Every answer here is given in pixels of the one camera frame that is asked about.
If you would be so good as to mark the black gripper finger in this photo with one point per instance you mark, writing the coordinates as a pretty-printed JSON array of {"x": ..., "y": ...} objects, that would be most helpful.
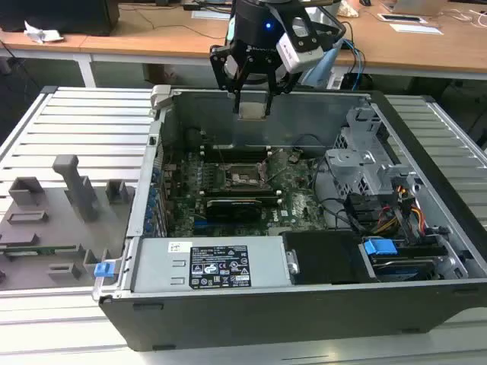
[
  {"x": 279, "y": 78},
  {"x": 222, "y": 68}
]

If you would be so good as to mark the silver CPU plate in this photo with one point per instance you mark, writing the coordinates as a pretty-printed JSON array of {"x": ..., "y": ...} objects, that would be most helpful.
[{"x": 253, "y": 111}]

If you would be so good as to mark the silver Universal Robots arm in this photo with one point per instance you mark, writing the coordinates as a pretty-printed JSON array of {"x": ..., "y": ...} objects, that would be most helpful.
[{"x": 331, "y": 12}]

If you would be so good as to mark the black RAM slot bank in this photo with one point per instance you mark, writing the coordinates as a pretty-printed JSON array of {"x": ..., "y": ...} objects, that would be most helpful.
[
  {"x": 236, "y": 194},
  {"x": 243, "y": 154}
]

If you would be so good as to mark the CPU socket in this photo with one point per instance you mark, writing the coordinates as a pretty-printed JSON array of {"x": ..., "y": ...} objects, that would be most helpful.
[{"x": 239, "y": 178}]

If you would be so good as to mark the pale blue teach pendant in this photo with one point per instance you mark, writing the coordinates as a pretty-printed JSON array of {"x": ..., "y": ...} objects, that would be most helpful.
[{"x": 323, "y": 74}]

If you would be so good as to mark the pale blue paper sheet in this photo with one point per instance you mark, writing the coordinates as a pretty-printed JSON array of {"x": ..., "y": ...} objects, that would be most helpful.
[{"x": 209, "y": 14}]

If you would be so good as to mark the brown cardboard box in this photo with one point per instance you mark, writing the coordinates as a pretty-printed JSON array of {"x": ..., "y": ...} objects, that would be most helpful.
[{"x": 160, "y": 72}]

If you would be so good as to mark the beige crumpled object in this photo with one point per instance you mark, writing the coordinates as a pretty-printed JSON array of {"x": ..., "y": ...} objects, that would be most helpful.
[{"x": 348, "y": 9}]

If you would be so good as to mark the silver metal drive cage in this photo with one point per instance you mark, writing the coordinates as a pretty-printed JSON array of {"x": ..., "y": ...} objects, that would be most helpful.
[{"x": 350, "y": 163}]

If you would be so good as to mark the long wooden desk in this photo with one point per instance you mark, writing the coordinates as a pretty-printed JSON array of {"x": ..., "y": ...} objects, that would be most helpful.
[{"x": 399, "y": 49}]

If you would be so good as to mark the green motherboard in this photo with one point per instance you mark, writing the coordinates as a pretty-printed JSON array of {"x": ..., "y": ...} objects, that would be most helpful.
[{"x": 300, "y": 205}]

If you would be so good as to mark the flat white tablet device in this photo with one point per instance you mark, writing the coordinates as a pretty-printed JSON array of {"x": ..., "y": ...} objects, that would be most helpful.
[{"x": 399, "y": 17}]

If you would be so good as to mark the black graphics card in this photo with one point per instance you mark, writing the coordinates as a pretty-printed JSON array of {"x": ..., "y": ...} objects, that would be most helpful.
[{"x": 234, "y": 211}]

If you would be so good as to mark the white paper sheet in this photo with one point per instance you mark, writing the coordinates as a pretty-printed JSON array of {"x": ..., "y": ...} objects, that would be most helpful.
[{"x": 416, "y": 29}]

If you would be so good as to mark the silver laptop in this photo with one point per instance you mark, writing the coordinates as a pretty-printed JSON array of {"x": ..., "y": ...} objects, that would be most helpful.
[{"x": 414, "y": 5}]

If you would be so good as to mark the black box on desk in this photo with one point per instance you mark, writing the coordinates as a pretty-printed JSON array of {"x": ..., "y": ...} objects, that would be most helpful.
[{"x": 57, "y": 15}]

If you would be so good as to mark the crumpled white paper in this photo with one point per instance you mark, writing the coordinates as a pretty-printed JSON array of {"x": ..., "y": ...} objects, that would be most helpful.
[{"x": 42, "y": 35}]

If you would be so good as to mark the black plastic shroud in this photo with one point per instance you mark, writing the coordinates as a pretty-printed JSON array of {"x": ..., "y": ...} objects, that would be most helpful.
[{"x": 323, "y": 258}]

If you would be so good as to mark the black power supply label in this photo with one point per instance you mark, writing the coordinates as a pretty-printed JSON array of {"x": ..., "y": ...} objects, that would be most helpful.
[{"x": 220, "y": 266}]

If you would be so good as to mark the hard disk in blue carrier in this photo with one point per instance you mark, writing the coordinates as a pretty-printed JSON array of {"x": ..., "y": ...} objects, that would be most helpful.
[{"x": 380, "y": 251}]

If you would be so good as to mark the short wooden desk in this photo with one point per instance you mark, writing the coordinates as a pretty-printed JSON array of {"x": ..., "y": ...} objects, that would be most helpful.
[{"x": 23, "y": 43}]

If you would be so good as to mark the grey power supply unit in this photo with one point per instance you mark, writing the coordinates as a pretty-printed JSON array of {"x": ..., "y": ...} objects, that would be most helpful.
[{"x": 160, "y": 266}]

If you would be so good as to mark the blue plastic case clip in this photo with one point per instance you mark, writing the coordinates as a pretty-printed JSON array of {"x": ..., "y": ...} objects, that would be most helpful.
[{"x": 103, "y": 270}]

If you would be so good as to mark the black open PC case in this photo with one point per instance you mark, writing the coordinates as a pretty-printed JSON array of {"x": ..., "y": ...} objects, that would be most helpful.
[{"x": 266, "y": 319}]

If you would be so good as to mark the grey parts rack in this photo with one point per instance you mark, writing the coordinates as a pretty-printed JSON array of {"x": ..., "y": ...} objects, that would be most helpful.
[{"x": 49, "y": 243}]

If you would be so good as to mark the green RAM stick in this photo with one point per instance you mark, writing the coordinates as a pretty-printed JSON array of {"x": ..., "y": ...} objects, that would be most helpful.
[{"x": 49, "y": 249}]

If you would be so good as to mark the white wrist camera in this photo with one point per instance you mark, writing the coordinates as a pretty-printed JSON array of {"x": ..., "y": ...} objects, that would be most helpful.
[{"x": 296, "y": 53}]

